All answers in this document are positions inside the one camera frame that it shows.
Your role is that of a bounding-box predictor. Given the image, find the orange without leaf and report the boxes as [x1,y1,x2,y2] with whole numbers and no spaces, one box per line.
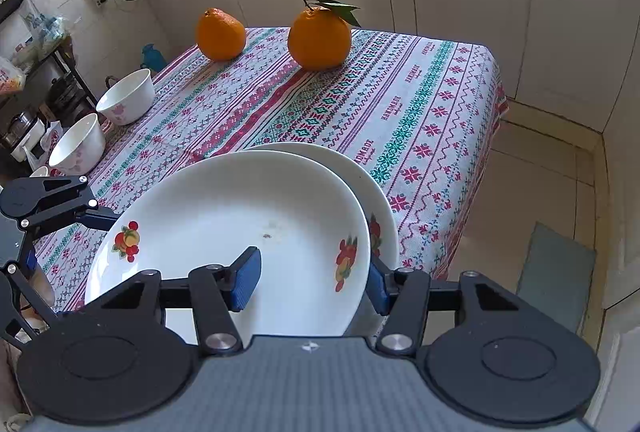
[195,8,247,62]

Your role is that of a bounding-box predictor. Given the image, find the black metal rack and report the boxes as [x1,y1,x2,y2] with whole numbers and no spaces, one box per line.
[0,0,101,173]

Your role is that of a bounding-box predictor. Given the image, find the grey floor mat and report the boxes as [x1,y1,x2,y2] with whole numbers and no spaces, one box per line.
[516,221,598,336]

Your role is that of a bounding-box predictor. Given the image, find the orange with green leaf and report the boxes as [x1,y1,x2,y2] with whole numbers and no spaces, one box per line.
[287,0,362,72]

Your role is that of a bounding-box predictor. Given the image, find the blue thermos jug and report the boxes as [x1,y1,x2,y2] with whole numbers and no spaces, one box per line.
[139,44,169,73]

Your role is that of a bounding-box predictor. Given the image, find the white plate with fruit print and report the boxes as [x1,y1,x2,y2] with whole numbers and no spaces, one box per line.
[84,150,372,339]
[249,142,400,339]

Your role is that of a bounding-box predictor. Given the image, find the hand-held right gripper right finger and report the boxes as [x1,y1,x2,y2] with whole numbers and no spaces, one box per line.
[365,257,521,357]

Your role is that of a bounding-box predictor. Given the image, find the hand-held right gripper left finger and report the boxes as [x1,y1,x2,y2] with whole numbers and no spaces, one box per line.
[100,246,263,355]

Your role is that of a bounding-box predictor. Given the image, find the clear plastic bag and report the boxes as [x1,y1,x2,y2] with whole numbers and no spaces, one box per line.
[22,0,69,58]

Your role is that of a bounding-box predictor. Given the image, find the patterned striped tablecloth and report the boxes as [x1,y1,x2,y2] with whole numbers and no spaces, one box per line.
[34,27,509,313]

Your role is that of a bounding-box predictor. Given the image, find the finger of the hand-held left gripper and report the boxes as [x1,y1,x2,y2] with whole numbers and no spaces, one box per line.
[0,262,62,348]
[0,175,122,233]

